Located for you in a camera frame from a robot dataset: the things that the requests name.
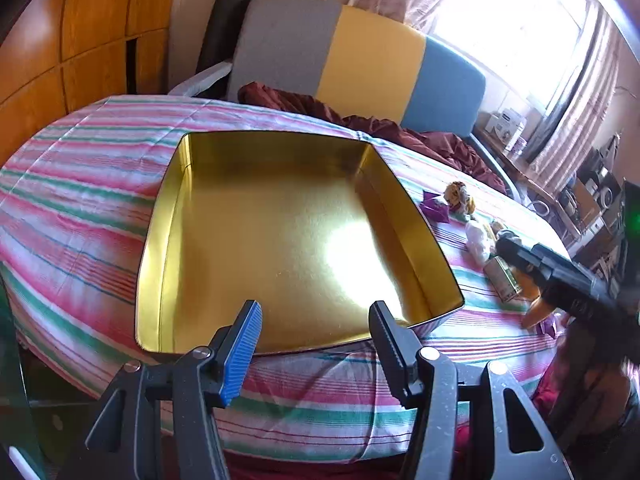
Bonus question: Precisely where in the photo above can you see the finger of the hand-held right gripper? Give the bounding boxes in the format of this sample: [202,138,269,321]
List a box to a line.
[495,232,551,286]

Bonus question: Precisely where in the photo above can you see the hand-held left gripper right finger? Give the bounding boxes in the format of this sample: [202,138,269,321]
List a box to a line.
[368,301,576,480]

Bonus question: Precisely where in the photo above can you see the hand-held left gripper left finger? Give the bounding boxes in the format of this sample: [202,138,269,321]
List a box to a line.
[57,299,263,480]

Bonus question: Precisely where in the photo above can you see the cracker packet yellow label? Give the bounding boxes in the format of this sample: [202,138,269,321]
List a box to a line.
[482,255,523,303]

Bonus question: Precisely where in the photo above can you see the cream sock blue cuff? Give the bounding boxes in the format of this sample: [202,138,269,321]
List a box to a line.
[465,219,498,264]

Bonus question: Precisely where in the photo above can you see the purple packet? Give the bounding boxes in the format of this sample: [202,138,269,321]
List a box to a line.
[537,312,563,338]
[422,190,451,223]

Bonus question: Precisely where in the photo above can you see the yellow sponge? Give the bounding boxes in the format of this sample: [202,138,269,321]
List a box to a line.
[522,295,551,331]

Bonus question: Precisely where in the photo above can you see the yellow dark patterned sock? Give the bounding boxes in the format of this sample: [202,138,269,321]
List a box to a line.
[444,180,476,218]

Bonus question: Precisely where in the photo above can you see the maroon tin box gold interior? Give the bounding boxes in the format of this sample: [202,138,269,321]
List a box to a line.
[134,130,466,358]

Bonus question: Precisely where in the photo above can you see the wooden side table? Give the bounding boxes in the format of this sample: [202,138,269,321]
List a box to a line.
[475,127,601,241]

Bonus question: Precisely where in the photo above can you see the cluttered shelf unit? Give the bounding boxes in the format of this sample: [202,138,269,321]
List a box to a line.
[560,130,640,281]

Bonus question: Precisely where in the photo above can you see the pink garment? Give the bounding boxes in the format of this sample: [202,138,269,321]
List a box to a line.
[530,360,571,411]

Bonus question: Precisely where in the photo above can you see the white cardboard box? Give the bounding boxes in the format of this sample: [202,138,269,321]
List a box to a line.
[482,107,528,146]

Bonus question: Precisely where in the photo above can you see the maroon cloth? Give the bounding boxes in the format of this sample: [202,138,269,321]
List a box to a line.
[237,81,508,193]

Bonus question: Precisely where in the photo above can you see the striped pink green cloth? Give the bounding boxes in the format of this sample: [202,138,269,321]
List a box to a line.
[0,94,576,466]

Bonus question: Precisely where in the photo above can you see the bright window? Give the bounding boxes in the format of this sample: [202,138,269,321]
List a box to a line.
[435,0,591,111]

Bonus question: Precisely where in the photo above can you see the grey yellow blue chair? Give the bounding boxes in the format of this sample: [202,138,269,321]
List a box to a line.
[167,0,521,196]

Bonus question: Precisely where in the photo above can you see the black padded chair back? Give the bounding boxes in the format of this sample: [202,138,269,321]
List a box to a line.
[195,0,261,96]

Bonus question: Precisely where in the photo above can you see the wooden wardrobe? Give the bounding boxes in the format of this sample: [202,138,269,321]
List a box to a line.
[0,0,181,166]

